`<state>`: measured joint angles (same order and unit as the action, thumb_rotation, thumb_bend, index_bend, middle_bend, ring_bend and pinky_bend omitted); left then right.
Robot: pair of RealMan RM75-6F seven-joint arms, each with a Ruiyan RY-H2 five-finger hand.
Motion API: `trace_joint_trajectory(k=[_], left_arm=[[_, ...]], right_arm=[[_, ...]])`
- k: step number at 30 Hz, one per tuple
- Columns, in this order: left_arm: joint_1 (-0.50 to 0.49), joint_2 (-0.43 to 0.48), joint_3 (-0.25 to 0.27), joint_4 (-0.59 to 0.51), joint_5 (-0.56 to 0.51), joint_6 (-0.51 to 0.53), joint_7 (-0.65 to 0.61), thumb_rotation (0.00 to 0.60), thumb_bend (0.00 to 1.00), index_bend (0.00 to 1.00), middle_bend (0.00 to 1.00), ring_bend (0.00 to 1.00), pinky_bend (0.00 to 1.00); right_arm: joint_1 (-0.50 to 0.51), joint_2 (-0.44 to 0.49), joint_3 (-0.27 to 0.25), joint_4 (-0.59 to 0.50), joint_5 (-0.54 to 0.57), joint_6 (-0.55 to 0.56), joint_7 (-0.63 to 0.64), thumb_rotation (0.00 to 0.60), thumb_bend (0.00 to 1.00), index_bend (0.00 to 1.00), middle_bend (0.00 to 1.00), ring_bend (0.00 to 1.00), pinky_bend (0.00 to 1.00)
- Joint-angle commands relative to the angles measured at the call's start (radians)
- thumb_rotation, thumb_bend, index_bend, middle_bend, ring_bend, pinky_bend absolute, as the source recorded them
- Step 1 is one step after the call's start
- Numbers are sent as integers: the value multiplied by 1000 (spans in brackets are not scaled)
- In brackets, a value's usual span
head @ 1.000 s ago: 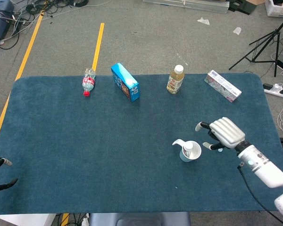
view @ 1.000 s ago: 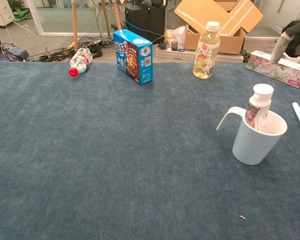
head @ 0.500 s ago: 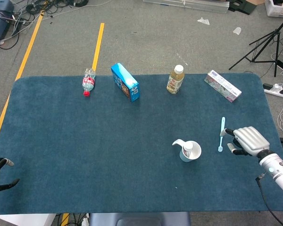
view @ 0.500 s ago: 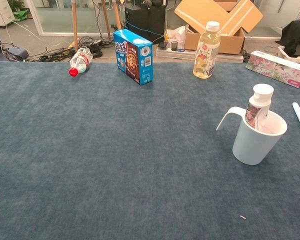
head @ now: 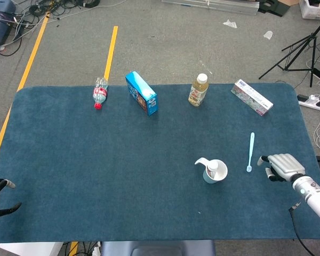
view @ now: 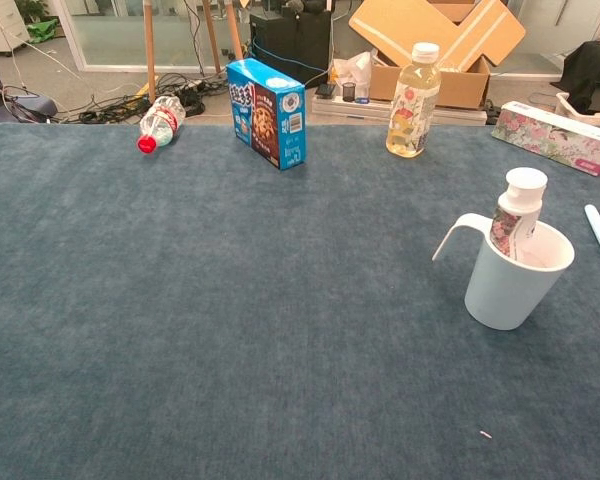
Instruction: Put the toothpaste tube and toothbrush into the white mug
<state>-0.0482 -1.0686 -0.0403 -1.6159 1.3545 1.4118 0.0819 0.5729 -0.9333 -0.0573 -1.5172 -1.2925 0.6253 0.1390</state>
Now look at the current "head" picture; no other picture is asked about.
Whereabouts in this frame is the white box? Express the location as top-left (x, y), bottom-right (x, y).
top-left (0, 242), bottom-right (63, 256)

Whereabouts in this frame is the black cable bundle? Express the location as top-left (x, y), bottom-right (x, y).
top-left (13, 0), bottom-right (101, 27)

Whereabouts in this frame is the black foam tray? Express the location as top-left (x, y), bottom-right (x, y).
top-left (258, 0), bottom-right (291, 17)

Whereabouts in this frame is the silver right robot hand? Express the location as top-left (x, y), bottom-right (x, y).
top-left (257, 153), bottom-right (306, 182)

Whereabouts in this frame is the pale blue cup with handle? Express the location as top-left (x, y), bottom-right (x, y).
top-left (194, 157), bottom-right (228, 185)

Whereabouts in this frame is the yellow tea bottle white cap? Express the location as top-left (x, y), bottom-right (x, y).
top-left (188, 73), bottom-right (210, 107)

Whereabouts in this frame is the white toothpaste tube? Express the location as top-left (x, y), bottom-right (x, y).
top-left (206, 159), bottom-right (219, 179)

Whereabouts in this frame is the blue cookie box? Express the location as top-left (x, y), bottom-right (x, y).
top-left (125, 70), bottom-right (159, 116)

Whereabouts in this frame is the white plastic crate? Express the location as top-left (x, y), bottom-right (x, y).
top-left (299, 0), bottom-right (320, 20)

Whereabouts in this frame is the blue table mat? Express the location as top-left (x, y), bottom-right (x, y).
top-left (0, 82), bottom-right (320, 244)

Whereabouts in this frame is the black tripod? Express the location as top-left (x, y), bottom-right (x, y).
top-left (258, 14), bottom-right (320, 87)

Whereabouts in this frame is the clear bottle red cap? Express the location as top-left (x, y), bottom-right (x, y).
top-left (92, 77), bottom-right (109, 110)

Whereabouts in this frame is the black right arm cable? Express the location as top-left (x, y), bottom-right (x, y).
top-left (288, 204), bottom-right (318, 256)

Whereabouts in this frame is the long floral carton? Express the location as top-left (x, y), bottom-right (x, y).
top-left (230, 78), bottom-right (274, 117)

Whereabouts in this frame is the light blue toothbrush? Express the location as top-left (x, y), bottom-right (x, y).
top-left (246, 132), bottom-right (255, 173)

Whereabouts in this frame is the white power strip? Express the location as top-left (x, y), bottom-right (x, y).
top-left (297, 93), bottom-right (320, 111)

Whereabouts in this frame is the yellow floor tape strip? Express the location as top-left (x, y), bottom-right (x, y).
top-left (103, 26), bottom-right (119, 81)
top-left (0, 13), bottom-right (51, 174)

